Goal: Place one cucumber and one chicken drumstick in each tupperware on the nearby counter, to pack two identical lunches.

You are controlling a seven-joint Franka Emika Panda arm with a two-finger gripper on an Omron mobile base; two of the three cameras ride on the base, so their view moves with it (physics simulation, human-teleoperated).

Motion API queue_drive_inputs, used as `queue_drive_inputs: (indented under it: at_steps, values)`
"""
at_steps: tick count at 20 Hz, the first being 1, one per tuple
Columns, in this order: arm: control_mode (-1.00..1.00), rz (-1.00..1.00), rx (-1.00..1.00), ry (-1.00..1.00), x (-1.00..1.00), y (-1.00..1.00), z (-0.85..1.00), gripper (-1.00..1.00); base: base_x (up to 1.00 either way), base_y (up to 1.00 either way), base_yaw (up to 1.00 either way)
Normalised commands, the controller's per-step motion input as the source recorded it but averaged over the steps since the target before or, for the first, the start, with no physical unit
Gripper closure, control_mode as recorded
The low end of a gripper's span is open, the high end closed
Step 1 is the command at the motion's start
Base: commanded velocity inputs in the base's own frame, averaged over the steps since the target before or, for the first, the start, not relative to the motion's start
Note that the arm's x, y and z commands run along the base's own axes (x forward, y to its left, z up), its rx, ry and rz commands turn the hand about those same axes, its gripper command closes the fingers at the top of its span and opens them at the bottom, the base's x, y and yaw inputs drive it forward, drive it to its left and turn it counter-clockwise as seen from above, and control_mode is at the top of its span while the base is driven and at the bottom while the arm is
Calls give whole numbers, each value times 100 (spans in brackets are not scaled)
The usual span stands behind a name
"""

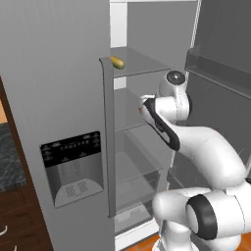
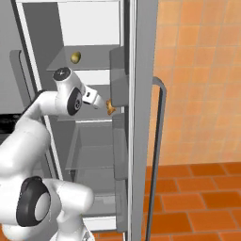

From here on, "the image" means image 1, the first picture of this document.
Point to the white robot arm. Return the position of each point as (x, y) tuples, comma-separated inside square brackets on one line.
[(209, 147)]

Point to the orange chicken drumstick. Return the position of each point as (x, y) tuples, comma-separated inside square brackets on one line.
[(140, 110)]

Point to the yellow-green cucumber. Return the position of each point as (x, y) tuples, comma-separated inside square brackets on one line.
[(117, 62)]

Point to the glass fridge shelf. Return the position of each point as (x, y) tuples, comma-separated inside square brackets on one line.
[(137, 62), (127, 111)]

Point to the clear fridge drawer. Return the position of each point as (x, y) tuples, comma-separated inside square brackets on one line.
[(134, 173)]

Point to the grey fridge door with dispenser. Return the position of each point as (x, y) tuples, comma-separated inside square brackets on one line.
[(55, 81)]

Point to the grey fridge body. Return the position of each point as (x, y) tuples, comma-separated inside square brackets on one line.
[(153, 29)]

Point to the grey fridge door bin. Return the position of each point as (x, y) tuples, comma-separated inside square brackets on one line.
[(212, 67)]

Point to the grey open fridge door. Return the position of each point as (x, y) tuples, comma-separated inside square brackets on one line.
[(219, 29)]

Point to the dark wooden drawer cabinet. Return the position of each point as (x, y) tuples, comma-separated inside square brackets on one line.
[(19, 215)]

